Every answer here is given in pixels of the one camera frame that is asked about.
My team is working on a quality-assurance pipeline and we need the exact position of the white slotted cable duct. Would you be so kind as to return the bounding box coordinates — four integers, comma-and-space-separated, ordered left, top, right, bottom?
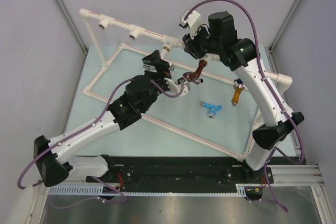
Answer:
48, 185, 249, 197

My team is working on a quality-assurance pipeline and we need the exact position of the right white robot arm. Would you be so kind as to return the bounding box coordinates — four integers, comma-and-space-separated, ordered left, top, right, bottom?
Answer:
180, 11, 304, 183

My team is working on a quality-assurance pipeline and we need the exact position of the aluminium extrusion rail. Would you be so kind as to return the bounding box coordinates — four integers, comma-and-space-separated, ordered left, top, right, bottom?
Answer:
270, 140, 331, 224

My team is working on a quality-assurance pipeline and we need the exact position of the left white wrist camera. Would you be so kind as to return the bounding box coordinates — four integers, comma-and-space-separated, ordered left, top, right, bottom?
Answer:
164, 77, 191, 98

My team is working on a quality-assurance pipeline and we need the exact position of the blue water faucet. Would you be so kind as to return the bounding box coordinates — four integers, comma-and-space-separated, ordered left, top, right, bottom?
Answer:
200, 102, 223, 119

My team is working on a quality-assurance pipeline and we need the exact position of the white PVC pipe frame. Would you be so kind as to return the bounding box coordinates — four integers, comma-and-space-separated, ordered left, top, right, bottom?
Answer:
79, 8, 292, 163

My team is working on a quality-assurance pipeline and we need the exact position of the dark red water faucet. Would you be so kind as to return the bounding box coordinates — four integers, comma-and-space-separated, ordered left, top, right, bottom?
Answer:
183, 60, 207, 84

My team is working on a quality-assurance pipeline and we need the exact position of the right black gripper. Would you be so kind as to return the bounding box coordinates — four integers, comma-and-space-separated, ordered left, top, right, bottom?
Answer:
182, 24, 221, 60

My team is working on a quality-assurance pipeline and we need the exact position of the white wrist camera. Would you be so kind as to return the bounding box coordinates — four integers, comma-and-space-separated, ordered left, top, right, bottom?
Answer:
179, 9, 203, 39
164, 77, 191, 98

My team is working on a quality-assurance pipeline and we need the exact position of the amber yellow water faucet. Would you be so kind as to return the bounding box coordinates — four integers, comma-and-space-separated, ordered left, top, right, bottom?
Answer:
232, 78, 246, 106

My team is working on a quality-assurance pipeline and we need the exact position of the white water faucet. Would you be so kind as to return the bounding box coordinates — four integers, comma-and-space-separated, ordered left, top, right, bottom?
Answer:
143, 46, 174, 72

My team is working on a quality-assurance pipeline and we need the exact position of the light green table mat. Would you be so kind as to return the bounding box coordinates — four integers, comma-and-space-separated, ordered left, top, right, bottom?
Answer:
66, 46, 257, 156

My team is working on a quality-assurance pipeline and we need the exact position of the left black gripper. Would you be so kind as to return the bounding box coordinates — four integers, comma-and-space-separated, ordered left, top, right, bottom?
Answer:
141, 50, 177, 112

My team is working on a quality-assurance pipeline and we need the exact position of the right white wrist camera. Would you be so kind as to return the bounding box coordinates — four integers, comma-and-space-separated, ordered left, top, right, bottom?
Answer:
179, 9, 203, 39

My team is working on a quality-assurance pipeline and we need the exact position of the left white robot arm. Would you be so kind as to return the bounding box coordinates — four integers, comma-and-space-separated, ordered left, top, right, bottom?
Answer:
34, 50, 171, 187

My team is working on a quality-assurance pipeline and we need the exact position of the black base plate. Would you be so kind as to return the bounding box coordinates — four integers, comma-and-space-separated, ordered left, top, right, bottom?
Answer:
99, 155, 274, 194

